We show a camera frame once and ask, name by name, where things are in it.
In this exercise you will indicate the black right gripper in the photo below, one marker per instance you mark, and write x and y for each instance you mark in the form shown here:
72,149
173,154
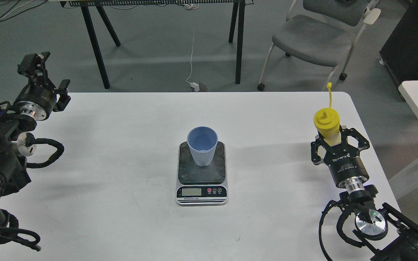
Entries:
343,159

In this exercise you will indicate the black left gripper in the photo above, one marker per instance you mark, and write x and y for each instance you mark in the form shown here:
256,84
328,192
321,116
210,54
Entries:
37,99

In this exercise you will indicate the yellow squeeze bottle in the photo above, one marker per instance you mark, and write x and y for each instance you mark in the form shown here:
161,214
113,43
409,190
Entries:
327,121

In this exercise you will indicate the blue ribbed plastic cup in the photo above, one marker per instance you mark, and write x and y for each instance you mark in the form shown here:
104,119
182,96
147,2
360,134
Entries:
202,142

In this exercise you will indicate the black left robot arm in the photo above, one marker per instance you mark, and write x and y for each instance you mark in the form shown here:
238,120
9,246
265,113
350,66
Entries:
19,149

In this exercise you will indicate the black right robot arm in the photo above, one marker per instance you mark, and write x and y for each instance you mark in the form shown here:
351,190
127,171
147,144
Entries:
385,231

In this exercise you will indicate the digital kitchen scale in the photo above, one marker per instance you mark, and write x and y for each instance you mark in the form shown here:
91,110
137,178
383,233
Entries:
201,186

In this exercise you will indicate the grey office chair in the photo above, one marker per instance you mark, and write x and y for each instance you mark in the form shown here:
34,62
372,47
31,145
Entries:
321,43

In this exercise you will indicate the black cabinet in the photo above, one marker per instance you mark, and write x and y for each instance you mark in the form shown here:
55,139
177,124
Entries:
400,51

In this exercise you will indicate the white power adapter plug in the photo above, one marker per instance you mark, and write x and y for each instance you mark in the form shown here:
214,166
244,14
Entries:
198,87

